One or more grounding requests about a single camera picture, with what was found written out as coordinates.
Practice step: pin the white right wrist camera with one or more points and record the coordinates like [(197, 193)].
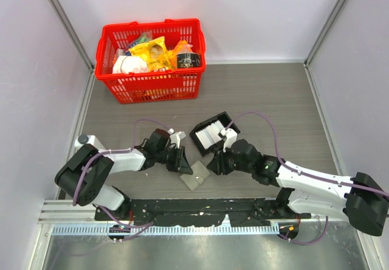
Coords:
[(228, 136)]

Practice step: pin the white crumpled plastic bag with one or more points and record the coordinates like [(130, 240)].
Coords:
[(129, 64)]

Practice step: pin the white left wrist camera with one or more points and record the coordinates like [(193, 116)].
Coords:
[(176, 137)]

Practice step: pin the green blue snack packet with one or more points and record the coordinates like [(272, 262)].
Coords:
[(143, 38)]

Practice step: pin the white device with grey button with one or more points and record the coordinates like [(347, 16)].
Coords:
[(88, 139)]

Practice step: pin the white slotted cable duct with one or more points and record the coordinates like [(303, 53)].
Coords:
[(114, 230)]

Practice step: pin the orange snack packet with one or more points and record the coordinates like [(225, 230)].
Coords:
[(182, 47)]

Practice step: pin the grey leather card holder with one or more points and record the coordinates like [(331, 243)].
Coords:
[(200, 174)]

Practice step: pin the red plastic shopping basket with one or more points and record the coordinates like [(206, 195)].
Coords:
[(153, 86)]

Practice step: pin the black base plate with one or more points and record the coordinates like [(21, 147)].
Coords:
[(203, 212)]

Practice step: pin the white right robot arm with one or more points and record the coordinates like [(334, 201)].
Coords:
[(357, 199)]

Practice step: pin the yellow snack bag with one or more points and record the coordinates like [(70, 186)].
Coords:
[(154, 53)]

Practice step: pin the black card box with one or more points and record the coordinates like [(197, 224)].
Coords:
[(225, 119)]

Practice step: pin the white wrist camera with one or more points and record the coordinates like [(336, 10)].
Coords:
[(228, 136), (176, 137)]

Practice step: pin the stack of white cards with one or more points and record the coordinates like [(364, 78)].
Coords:
[(209, 135)]

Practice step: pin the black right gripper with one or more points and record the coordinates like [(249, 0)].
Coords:
[(217, 165)]

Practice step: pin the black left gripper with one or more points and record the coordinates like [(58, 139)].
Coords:
[(180, 163)]

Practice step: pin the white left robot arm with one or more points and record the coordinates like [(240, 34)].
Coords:
[(84, 175)]

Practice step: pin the black labelled bottle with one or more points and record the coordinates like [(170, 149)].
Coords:
[(188, 60)]

